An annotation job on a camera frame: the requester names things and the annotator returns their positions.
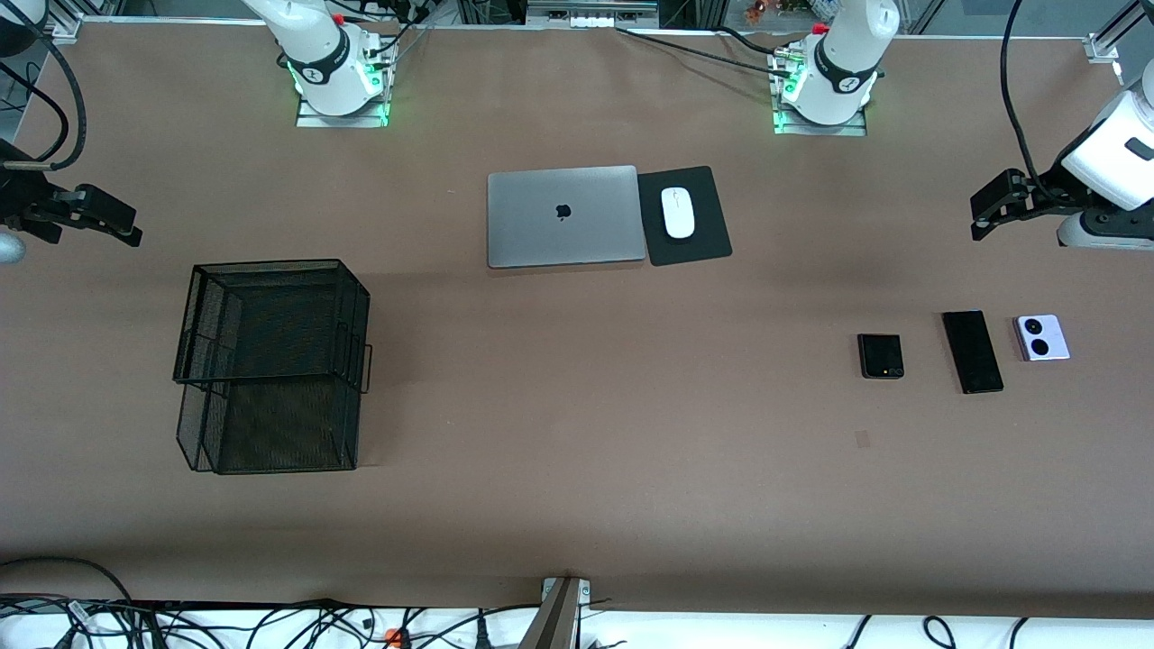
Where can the black square flip phone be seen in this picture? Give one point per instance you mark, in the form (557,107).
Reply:
(879,356)

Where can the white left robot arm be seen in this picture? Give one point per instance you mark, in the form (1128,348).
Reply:
(843,63)

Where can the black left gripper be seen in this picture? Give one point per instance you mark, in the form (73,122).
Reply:
(1048,192)

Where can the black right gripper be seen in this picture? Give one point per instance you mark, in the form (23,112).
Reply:
(20,196)

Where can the black mouse pad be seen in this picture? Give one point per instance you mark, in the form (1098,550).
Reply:
(703,248)

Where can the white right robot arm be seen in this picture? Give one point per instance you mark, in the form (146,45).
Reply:
(325,63)

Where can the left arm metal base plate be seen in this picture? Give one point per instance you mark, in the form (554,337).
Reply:
(793,129)

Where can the black slab smartphone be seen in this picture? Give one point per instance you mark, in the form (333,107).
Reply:
(974,353)

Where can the aluminium camera mount post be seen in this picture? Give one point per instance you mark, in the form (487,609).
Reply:
(559,622)

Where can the white computer mouse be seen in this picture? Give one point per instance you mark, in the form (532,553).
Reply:
(678,216)

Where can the aluminium frame corner bracket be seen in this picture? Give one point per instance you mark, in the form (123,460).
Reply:
(1104,45)
(68,27)

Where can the silver closed laptop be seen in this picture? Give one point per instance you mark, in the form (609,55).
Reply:
(541,225)

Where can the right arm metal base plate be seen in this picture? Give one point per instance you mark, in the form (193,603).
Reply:
(311,121)

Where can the lilac square flip phone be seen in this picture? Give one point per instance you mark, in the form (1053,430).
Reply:
(1055,347)

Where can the white power strip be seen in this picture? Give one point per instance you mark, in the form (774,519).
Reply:
(590,18)

